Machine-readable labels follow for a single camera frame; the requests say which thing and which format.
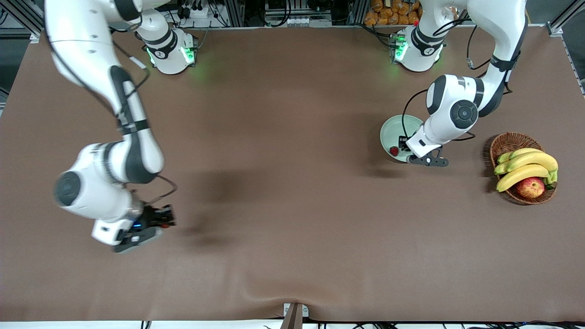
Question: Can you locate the brown table cloth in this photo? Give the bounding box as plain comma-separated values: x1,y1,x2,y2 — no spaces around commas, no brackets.
0,25,585,323

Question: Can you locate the black electronics rack unit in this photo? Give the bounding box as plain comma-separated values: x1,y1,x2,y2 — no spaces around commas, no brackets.
264,0,332,19

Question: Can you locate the small yellow green banana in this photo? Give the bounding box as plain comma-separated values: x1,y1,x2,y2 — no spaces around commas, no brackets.
497,148,544,164

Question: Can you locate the aluminium frame profile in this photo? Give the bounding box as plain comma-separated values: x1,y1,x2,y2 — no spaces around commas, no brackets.
547,0,585,37
0,0,46,42
349,0,371,26
224,0,245,27

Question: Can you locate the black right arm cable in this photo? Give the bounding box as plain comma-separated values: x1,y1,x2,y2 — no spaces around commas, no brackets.
46,27,178,206

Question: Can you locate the brown metal bar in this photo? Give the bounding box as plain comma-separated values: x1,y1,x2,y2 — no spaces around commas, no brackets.
280,304,303,329

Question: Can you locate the red yellow apple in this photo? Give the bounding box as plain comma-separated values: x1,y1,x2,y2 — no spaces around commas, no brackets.
516,177,545,199

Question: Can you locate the large yellow banana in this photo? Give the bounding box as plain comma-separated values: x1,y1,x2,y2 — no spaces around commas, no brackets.
494,152,559,176

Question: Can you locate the brown wicker basket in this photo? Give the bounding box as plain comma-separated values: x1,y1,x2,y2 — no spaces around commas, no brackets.
490,132,557,205

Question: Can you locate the pale green round plate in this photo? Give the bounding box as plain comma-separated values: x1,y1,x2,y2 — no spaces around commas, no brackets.
380,114,428,163

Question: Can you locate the white power strip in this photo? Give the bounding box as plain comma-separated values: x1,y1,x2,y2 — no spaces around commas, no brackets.
175,5,216,20

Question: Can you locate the grey metal clamp bracket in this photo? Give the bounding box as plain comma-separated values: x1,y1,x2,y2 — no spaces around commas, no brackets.
283,302,309,318

